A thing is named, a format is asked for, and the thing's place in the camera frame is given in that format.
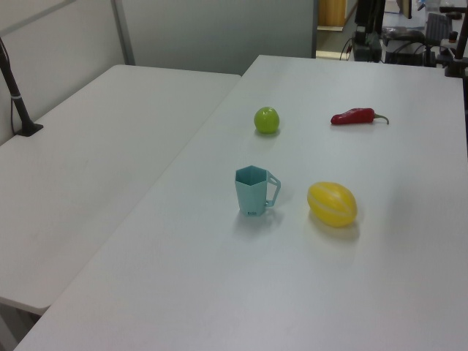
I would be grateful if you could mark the teal hexagonal plastic mug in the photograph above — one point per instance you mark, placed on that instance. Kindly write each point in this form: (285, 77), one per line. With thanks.
(248, 197)

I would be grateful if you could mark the green apple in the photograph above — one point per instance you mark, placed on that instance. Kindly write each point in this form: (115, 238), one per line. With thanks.
(267, 120)

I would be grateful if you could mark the yellow striped melon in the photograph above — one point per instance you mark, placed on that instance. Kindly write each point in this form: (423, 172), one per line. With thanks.
(331, 204)

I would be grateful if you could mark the red chili pepper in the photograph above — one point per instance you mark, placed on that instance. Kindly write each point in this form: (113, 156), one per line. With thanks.
(352, 116)

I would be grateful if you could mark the grey partition panel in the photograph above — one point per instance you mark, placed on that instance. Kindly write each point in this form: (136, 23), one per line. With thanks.
(219, 33)

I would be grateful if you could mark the wooden board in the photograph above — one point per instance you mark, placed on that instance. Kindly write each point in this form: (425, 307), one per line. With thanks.
(331, 12)

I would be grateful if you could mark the dark equipment rack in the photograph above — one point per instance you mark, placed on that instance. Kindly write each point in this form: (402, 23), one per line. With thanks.
(367, 40)

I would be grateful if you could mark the black clamp stand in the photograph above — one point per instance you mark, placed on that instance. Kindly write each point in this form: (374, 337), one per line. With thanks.
(456, 62)

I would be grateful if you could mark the grey office chair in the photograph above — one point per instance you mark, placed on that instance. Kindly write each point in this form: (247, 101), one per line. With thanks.
(437, 29)

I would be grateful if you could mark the black camera stand pole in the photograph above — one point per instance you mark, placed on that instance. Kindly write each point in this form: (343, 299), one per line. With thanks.
(18, 102)

